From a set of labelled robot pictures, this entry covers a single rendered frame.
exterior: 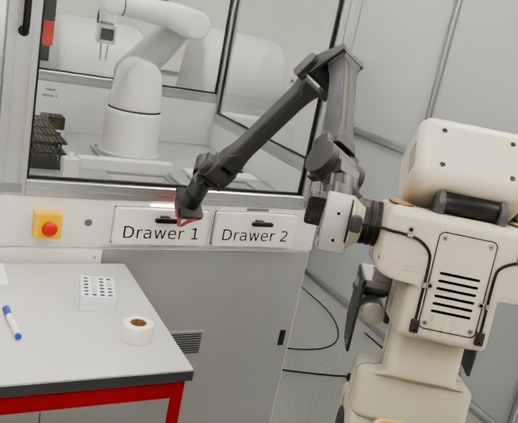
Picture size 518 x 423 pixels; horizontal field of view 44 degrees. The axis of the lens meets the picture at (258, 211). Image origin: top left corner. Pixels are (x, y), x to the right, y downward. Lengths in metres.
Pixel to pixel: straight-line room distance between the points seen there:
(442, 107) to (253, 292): 1.64
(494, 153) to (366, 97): 2.71
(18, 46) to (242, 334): 1.15
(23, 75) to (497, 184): 1.15
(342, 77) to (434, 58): 2.02
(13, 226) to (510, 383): 2.17
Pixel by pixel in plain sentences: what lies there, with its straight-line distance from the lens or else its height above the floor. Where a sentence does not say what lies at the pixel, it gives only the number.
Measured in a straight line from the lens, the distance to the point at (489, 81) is 3.18.
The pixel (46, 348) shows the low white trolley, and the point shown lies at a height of 0.76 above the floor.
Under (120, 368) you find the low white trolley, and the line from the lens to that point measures 1.39.
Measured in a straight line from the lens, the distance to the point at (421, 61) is 3.56.
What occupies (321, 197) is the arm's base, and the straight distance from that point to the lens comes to 1.17.
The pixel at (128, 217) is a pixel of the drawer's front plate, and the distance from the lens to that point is 1.86.
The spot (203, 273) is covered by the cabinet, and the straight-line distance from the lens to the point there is 2.03.
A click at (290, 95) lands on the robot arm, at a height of 1.34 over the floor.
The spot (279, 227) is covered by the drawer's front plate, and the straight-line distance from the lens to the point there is 2.06.
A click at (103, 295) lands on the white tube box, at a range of 1.61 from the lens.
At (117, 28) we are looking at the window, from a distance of 1.77.
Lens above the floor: 1.48
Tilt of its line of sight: 16 degrees down
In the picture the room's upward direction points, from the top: 11 degrees clockwise
